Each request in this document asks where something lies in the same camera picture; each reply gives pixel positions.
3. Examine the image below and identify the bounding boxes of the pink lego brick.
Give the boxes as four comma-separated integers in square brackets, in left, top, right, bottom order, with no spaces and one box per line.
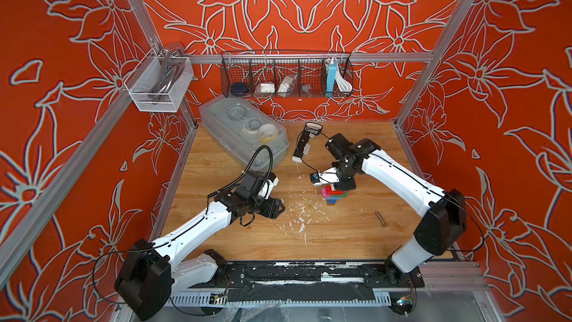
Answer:
[321,186,332,200]

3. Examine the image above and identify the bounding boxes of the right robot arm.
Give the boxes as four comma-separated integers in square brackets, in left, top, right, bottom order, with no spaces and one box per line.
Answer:
[310,134,474,287]

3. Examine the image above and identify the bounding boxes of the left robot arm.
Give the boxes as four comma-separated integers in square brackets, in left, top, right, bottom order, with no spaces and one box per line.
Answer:
[106,161,285,321]

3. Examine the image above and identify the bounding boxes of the black white power strip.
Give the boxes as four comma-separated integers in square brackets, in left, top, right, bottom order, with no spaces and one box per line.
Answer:
[292,122,323,163]

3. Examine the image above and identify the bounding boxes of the steel bolt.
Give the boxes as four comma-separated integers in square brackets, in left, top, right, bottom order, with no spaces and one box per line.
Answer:
[375,211,388,227]

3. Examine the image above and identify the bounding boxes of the clear plastic storage box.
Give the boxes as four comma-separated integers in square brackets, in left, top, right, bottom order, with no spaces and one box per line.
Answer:
[200,95,289,171]

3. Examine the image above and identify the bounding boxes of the light blue box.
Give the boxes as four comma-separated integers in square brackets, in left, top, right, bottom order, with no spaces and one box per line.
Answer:
[325,58,338,97]

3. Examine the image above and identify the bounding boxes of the dark round jar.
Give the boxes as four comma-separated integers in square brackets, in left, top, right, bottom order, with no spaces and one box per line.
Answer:
[230,81,249,97]

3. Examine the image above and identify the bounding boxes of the white mesh basket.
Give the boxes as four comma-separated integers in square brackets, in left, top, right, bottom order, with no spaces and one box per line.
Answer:
[124,55,194,113]

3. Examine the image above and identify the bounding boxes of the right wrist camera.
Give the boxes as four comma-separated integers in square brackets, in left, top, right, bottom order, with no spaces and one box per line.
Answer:
[310,168,340,186]

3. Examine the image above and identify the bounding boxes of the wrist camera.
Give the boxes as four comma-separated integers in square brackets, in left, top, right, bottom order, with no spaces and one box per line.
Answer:
[310,168,340,186]
[259,172,279,199]

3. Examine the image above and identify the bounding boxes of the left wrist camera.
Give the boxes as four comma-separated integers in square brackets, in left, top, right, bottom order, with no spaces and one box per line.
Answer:
[259,172,279,199]

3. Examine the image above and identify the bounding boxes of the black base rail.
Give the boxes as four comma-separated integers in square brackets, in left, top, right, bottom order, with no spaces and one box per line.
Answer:
[201,260,425,305]

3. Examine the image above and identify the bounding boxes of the white cable bundle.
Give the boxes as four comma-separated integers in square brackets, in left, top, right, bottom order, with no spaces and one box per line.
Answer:
[334,63,352,95]

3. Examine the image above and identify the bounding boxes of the black wire basket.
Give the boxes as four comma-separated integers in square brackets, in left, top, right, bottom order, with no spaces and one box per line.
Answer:
[220,50,355,98]

